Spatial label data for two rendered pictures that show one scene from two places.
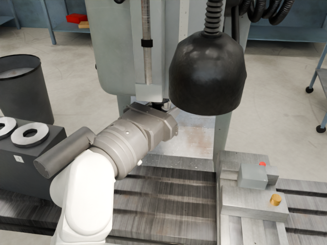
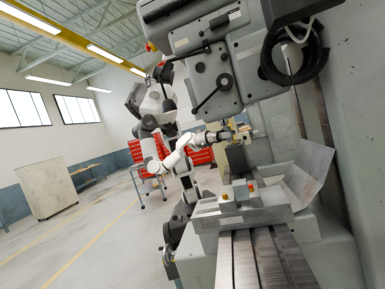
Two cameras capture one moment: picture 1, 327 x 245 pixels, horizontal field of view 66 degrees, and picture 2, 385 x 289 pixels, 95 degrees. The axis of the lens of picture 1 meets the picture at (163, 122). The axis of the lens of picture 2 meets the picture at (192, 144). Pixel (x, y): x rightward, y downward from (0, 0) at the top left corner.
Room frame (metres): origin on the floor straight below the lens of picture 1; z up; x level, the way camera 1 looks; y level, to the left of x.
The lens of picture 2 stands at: (0.37, -0.88, 1.32)
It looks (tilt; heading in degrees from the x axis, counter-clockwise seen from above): 6 degrees down; 97
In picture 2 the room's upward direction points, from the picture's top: 17 degrees counter-clockwise
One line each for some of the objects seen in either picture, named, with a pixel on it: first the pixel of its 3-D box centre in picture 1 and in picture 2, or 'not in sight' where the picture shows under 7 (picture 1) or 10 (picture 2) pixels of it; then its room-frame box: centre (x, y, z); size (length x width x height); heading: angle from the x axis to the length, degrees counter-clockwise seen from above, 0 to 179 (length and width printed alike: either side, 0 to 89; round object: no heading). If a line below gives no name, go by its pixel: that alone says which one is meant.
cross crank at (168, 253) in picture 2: not in sight; (173, 253); (-0.05, 0.07, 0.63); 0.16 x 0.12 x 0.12; 173
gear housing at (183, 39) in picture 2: not in sight; (209, 39); (0.49, 0.00, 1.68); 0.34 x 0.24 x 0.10; 173
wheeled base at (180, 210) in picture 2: not in sight; (195, 203); (0.03, 0.76, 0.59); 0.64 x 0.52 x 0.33; 96
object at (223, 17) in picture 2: not in sight; (213, 26); (0.50, -0.14, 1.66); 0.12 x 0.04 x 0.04; 173
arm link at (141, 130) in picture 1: (135, 134); (212, 137); (0.37, 0.05, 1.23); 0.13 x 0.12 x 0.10; 58
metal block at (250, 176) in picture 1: (251, 179); (240, 189); (0.42, -0.23, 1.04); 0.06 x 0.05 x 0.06; 81
